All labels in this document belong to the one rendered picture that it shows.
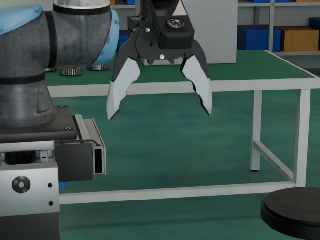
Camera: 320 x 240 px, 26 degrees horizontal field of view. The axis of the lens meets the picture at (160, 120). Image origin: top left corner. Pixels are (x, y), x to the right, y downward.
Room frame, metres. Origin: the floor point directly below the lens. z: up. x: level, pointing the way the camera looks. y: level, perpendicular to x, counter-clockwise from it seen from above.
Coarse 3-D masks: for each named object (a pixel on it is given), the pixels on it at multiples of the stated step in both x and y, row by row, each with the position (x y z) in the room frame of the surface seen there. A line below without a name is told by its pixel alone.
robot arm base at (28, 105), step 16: (0, 80) 1.34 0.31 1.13; (16, 80) 1.33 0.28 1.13; (32, 80) 1.35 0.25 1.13; (0, 96) 1.33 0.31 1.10; (16, 96) 1.33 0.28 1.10; (32, 96) 1.34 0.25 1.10; (48, 96) 1.38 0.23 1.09; (0, 112) 1.32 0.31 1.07; (16, 112) 1.32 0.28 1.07; (32, 112) 1.33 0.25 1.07; (48, 112) 1.36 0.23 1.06; (16, 128) 1.32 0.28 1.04
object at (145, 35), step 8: (144, 8) 0.98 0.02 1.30; (128, 16) 1.00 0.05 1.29; (136, 16) 1.01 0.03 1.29; (144, 16) 0.98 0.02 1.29; (128, 24) 1.00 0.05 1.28; (136, 24) 0.95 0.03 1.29; (144, 24) 0.93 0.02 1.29; (128, 32) 1.00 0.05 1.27; (136, 32) 0.93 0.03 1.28; (144, 32) 0.93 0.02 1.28; (152, 32) 0.93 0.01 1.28; (136, 40) 0.93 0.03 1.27; (144, 40) 0.93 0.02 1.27; (152, 40) 0.93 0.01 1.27; (136, 48) 0.93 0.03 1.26; (144, 48) 0.93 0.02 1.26; (152, 48) 0.93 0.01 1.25; (144, 56) 0.93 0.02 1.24; (152, 56) 0.93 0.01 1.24; (160, 56) 0.93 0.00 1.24; (168, 56) 0.94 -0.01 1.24; (176, 56) 0.94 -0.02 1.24
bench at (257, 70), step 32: (224, 64) 3.64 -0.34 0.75; (256, 64) 3.64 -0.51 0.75; (288, 64) 3.64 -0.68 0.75; (64, 96) 3.09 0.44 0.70; (256, 96) 4.08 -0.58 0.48; (256, 128) 4.08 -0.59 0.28; (256, 160) 4.08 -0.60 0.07; (96, 192) 3.18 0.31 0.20; (128, 192) 3.18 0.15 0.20; (160, 192) 3.20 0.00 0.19; (192, 192) 3.23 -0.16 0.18; (224, 192) 3.25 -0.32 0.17; (256, 192) 3.28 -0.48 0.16
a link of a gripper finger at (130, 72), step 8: (128, 64) 0.93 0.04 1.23; (136, 64) 0.93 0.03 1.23; (120, 72) 0.93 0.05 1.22; (128, 72) 0.93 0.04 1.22; (136, 72) 0.93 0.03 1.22; (120, 80) 0.93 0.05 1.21; (128, 80) 0.93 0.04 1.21; (112, 88) 0.93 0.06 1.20; (120, 88) 0.93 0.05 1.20; (112, 96) 0.93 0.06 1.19; (120, 96) 0.93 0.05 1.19; (112, 104) 0.93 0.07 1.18; (112, 112) 0.93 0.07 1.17
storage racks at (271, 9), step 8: (120, 0) 7.20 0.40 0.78; (240, 0) 7.20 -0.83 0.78; (272, 0) 6.94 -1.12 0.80; (112, 8) 6.69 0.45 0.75; (120, 8) 6.70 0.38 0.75; (256, 8) 7.43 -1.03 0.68; (272, 8) 6.94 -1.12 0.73; (256, 16) 7.43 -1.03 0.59; (272, 16) 6.94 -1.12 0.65; (256, 24) 7.43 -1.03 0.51; (272, 24) 6.94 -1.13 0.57; (272, 32) 6.94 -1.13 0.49; (272, 40) 6.94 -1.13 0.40
